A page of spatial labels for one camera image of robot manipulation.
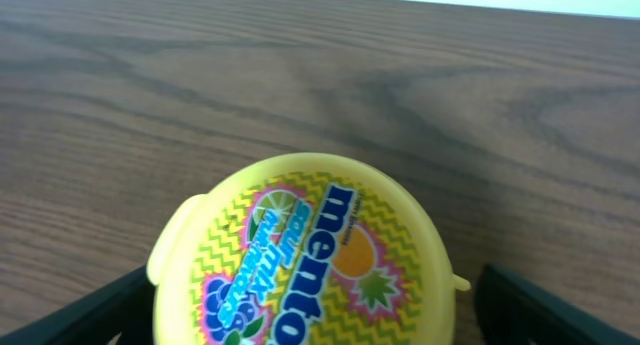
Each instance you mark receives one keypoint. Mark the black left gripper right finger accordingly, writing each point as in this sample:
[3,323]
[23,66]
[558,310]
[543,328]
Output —
[512,310]

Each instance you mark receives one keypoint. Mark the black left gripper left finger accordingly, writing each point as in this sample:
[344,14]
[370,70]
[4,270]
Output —
[120,311]

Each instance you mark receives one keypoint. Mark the yellow candy canister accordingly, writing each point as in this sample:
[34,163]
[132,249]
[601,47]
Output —
[304,248]

